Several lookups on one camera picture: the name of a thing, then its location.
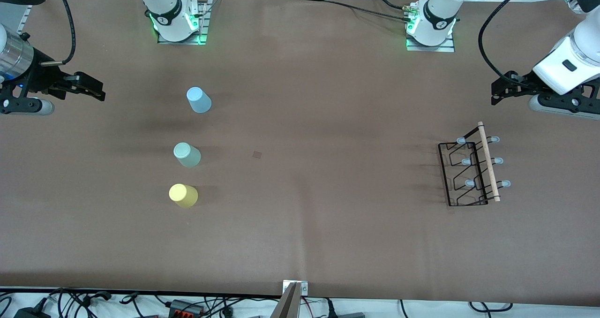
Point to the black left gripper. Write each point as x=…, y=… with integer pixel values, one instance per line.
x=525, y=84

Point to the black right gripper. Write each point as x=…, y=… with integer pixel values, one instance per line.
x=38, y=75

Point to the pale green plastic cup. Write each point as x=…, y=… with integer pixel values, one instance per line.
x=187, y=155

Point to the yellow plastic cup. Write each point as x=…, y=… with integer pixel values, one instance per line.
x=183, y=195

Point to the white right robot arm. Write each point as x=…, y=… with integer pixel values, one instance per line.
x=161, y=1

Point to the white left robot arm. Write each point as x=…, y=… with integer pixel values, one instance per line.
x=572, y=60

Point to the light blue plastic cup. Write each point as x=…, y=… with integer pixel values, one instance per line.
x=199, y=100

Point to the black power adapter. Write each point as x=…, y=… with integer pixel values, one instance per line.
x=33, y=312

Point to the black connector with red tabs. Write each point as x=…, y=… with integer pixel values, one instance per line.
x=185, y=307

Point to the black plug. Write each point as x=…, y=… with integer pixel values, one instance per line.
x=330, y=308

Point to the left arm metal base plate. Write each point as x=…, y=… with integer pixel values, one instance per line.
x=429, y=48

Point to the aluminium frame rail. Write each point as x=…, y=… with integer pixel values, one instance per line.
x=573, y=3
x=24, y=20

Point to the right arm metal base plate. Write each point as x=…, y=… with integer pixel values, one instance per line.
x=202, y=32

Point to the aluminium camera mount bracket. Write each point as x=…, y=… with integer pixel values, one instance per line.
x=290, y=301

